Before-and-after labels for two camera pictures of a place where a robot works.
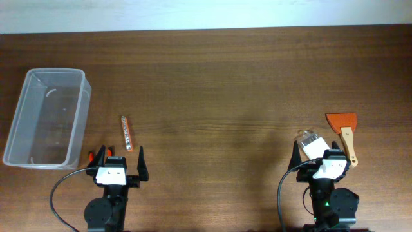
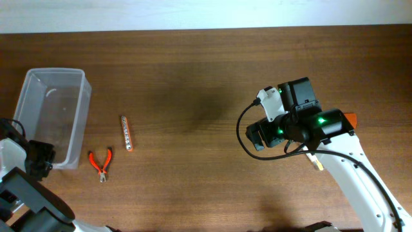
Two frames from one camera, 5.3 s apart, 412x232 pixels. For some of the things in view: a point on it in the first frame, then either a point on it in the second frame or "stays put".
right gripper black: (306, 174) -> (263, 127)
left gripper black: (134, 182) -> (46, 151)
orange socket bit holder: (126, 133) stays put
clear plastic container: (49, 122) stays put
